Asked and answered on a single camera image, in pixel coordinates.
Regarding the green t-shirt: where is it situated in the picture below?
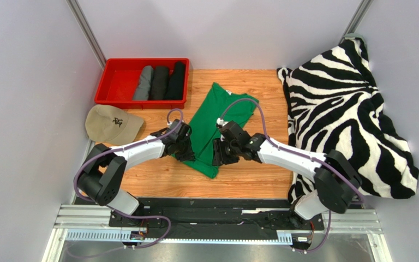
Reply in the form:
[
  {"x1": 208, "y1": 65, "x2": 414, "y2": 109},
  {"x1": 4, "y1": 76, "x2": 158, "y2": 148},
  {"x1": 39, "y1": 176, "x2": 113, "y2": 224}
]
[{"x1": 184, "y1": 82, "x2": 259, "y2": 179}]

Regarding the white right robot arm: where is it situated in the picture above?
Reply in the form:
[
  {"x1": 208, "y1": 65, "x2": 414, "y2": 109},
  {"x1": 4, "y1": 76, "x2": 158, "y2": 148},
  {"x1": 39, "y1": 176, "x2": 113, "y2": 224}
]
[{"x1": 212, "y1": 118, "x2": 362, "y2": 220}]

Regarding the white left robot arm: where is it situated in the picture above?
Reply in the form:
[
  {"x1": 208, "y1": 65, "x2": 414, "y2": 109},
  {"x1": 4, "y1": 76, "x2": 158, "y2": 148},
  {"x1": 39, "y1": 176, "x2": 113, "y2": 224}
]
[{"x1": 74, "y1": 120, "x2": 195, "y2": 215}]

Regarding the black rolled t-shirt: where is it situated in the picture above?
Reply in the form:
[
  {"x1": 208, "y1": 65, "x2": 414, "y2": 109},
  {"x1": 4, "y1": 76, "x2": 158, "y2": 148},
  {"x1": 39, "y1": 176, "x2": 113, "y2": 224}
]
[{"x1": 164, "y1": 61, "x2": 186, "y2": 100}]

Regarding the dark grey rolled t-shirt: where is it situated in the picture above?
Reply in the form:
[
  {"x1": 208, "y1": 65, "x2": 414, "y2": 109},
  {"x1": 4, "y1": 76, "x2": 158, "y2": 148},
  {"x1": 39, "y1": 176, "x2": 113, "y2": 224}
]
[{"x1": 149, "y1": 65, "x2": 170, "y2": 100}]

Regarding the beige baseball cap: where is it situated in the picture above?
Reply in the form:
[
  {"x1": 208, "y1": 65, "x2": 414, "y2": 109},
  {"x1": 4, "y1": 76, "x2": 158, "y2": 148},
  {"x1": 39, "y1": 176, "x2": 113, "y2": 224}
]
[{"x1": 85, "y1": 104, "x2": 144, "y2": 146}]

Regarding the red plastic bin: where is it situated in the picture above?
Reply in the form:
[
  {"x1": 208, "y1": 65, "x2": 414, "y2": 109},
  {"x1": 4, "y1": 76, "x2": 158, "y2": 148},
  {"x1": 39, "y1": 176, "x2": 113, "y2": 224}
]
[{"x1": 93, "y1": 57, "x2": 190, "y2": 110}]

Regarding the zebra print blanket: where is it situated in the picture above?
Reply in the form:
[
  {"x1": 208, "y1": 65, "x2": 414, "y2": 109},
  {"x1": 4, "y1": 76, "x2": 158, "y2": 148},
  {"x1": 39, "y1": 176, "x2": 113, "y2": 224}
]
[{"x1": 277, "y1": 37, "x2": 419, "y2": 199}]

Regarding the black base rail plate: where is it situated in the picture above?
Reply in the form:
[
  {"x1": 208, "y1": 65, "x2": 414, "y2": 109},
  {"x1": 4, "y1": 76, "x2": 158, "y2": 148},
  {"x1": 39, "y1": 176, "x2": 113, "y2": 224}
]
[{"x1": 109, "y1": 198, "x2": 327, "y2": 240}]

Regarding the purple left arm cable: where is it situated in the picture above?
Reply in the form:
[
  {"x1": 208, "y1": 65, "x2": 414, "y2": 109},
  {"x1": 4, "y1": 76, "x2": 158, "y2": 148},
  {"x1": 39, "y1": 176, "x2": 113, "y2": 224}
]
[{"x1": 73, "y1": 108, "x2": 185, "y2": 249}]

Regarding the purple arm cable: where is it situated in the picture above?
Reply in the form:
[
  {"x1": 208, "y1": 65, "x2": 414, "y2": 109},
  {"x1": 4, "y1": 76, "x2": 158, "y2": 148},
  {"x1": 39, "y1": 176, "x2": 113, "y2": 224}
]
[
  {"x1": 73, "y1": 108, "x2": 185, "y2": 249},
  {"x1": 217, "y1": 97, "x2": 364, "y2": 254}
]

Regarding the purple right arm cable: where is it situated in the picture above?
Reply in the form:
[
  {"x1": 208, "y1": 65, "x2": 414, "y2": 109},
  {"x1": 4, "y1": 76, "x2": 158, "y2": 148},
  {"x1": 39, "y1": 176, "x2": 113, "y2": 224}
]
[{"x1": 217, "y1": 97, "x2": 364, "y2": 254}]

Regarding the left aluminium frame post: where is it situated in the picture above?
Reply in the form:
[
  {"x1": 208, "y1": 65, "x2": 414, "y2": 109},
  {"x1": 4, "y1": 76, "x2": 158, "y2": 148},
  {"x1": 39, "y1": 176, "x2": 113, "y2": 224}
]
[{"x1": 66, "y1": 0, "x2": 106, "y2": 69}]

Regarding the aluminium frame post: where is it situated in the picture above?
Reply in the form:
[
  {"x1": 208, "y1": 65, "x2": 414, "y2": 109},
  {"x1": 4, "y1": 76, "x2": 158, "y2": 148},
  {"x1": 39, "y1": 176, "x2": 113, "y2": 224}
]
[
  {"x1": 66, "y1": 0, "x2": 106, "y2": 69},
  {"x1": 340, "y1": 0, "x2": 374, "y2": 43}
]

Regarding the right aluminium frame post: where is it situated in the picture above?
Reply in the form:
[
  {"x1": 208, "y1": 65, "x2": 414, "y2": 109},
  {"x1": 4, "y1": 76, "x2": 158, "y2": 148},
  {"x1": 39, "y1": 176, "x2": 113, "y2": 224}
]
[{"x1": 340, "y1": 0, "x2": 374, "y2": 43}]

